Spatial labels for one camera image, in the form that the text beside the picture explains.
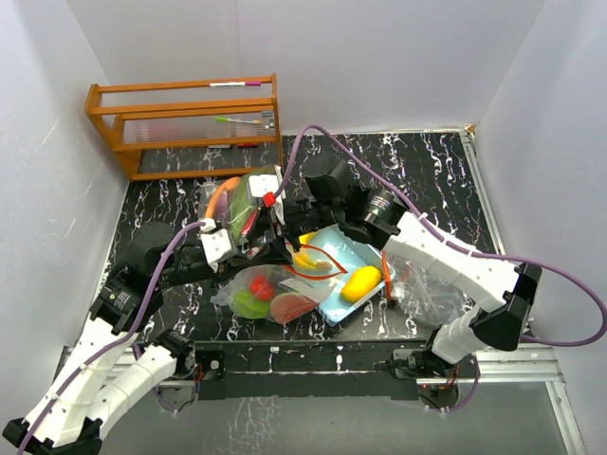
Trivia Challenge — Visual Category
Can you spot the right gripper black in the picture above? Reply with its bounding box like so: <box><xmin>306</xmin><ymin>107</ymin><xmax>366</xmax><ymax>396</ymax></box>
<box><xmin>246</xmin><ymin>197</ymin><xmax>342</xmax><ymax>264</ymax></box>

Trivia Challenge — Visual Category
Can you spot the yellow banana bunch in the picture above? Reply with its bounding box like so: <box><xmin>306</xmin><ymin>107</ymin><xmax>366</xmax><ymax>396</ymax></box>
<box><xmin>292</xmin><ymin>232</ymin><xmax>333</xmax><ymax>275</ymax></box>

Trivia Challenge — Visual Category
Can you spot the clear bag orange zipper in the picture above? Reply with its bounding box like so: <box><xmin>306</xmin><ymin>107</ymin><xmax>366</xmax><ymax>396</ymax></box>
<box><xmin>210</xmin><ymin>243</ymin><xmax>345</xmax><ymax>326</ymax></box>
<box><xmin>381</xmin><ymin>252</ymin><xmax>473</xmax><ymax>328</ymax></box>

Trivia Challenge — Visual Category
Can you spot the white dotted zip bag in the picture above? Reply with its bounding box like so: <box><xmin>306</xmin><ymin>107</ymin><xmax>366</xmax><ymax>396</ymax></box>
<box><xmin>197</xmin><ymin>165</ymin><xmax>281</xmax><ymax>244</ymax></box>

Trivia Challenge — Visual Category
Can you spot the watermelon slice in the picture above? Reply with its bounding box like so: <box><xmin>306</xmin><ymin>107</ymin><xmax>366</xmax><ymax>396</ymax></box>
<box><xmin>269</xmin><ymin>292</ymin><xmax>318</xmax><ymax>324</ymax></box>

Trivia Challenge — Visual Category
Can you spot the yellow mango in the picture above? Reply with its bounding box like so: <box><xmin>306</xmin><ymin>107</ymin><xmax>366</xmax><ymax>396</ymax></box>
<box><xmin>340</xmin><ymin>265</ymin><xmax>383</xmax><ymax>304</ymax></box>

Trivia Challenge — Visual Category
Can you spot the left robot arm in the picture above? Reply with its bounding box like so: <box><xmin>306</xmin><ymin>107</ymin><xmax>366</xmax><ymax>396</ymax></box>
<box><xmin>3</xmin><ymin>218</ymin><xmax>237</xmax><ymax>454</ymax></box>

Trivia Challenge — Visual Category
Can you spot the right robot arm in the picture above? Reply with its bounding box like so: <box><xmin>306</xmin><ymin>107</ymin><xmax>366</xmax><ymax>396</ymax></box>
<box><xmin>246</xmin><ymin>159</ymin><xmax>542</xmax><ymax>376</ymax></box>

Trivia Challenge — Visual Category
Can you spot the light blue plastic basket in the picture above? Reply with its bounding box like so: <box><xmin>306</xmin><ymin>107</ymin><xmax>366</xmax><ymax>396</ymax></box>
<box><xmin>295</xmin><ymin>227</ymin><xmax>392</xmax><ymax>326</ymax></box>

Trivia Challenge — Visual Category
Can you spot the green pen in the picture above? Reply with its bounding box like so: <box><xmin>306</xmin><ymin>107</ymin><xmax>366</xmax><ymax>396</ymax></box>
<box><xmin>214</xmin><ymin>116</ymin><xmax>262</xmax><ymax>125</ymax></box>

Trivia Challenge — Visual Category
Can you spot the wooden shelf rack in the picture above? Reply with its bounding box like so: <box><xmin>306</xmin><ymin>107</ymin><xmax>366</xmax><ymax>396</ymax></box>
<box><xmin>84</xmin><ymin>74</ymin><xmax>285</xmax><ymax>181</ymax></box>

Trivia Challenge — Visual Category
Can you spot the pink white pen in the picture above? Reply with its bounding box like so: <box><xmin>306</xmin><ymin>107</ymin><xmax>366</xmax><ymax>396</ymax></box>
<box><xmin>208</xmin><ymin>81</ymin><xmax>263</xmax><ymax>88</ymax></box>

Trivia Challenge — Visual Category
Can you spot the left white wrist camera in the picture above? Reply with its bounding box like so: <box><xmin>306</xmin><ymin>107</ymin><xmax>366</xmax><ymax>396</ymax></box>
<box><xmin>198</xmin><ymin>218</ymin><xmax>237</xmax><ymax>273</ymax></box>

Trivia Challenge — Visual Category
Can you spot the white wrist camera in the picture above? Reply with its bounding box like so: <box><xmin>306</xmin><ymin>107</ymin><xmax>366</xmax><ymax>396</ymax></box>
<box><xmin>198</xmin><ymin>218</ymin><xmax>237</xmax><ymax>273</ymax></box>
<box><xmin>247</xmin><ymin>173</ymin><xmax>285</xmax><ymax>225</ymax></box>

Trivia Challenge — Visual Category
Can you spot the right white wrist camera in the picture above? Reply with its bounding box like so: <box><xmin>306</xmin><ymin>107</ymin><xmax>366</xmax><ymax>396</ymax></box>
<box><xmin>247</xmin><ymin>173</ymin><xmax>285</xmax><ymax>225</ymax></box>

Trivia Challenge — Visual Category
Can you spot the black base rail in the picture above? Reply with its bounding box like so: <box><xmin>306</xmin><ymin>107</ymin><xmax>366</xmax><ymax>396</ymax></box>
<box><xmin>165</xmin><ymin>340</ymin><xmax>474</xmax><ymax>405</ymax></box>

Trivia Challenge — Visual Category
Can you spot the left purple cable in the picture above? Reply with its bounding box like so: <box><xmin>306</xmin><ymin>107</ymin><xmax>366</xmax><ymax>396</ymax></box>
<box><xmin>13</xmin><ymin>219</ymin><xmax>210</xmax><ymax>455</ymax></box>

